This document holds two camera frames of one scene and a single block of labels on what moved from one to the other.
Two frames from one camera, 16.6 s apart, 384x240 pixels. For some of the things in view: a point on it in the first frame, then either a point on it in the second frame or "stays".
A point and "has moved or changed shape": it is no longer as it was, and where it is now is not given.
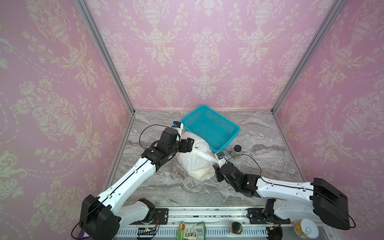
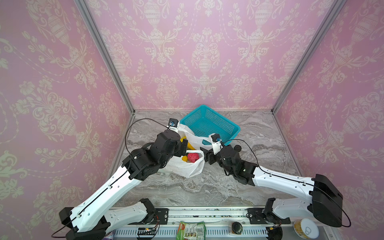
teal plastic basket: (218, 131) stays
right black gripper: (222, 173) -> (212, 156)
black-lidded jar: (237, 227) stays
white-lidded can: (306, 228) stays
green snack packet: (196, 231) stays
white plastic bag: (200, 162) has moved or changed shape
